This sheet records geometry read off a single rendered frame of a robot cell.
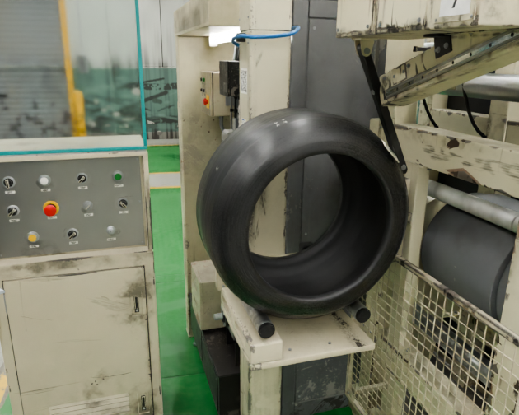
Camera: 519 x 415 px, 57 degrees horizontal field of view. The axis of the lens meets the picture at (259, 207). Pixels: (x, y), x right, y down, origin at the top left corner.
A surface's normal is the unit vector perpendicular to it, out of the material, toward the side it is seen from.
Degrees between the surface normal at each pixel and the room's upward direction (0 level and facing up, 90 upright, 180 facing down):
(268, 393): 90
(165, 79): 90
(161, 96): 90
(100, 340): 91
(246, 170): 61
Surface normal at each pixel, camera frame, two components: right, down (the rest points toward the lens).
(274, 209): 0.29, 0.29
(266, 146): -0.20, -0.36
